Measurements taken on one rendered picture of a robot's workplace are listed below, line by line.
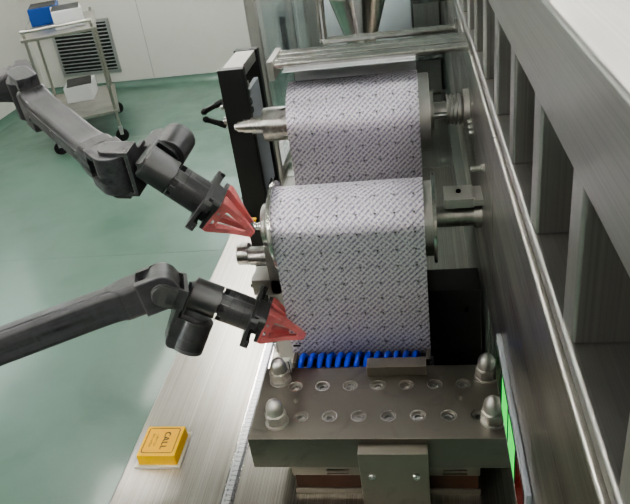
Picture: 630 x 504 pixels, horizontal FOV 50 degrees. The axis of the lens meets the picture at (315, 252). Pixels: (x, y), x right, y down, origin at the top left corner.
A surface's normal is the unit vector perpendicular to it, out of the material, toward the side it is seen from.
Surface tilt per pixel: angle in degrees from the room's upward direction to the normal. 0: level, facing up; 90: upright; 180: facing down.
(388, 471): 90
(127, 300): 79
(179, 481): 0
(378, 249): 90
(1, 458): 0
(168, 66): 90
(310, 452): 90
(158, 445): 0
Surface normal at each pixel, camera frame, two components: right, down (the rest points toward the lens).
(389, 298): -0.11, 0.51
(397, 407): -0.13, -0.86
